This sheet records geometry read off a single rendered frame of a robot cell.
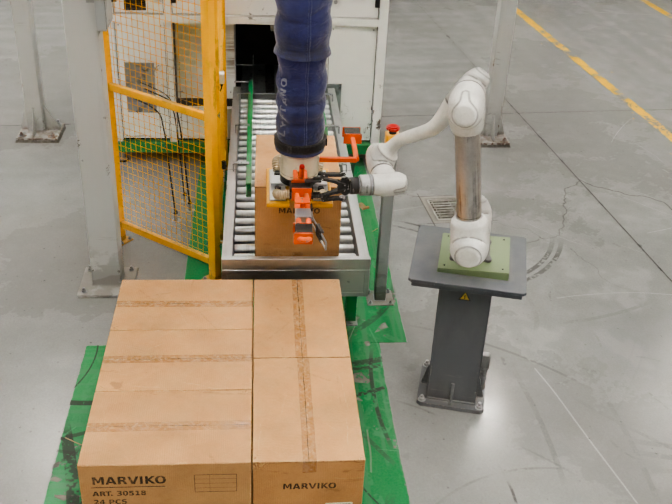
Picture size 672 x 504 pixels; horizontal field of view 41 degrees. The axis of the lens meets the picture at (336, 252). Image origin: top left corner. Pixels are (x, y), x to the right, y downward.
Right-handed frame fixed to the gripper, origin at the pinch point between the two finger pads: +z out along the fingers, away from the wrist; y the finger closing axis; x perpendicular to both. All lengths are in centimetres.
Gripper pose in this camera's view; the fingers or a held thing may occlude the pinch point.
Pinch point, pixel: (311, 187)
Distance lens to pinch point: 381.8
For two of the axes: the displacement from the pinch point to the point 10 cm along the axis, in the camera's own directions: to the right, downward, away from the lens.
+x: -1.8, -5.1, 8.4
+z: -9.8, 0.6, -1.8
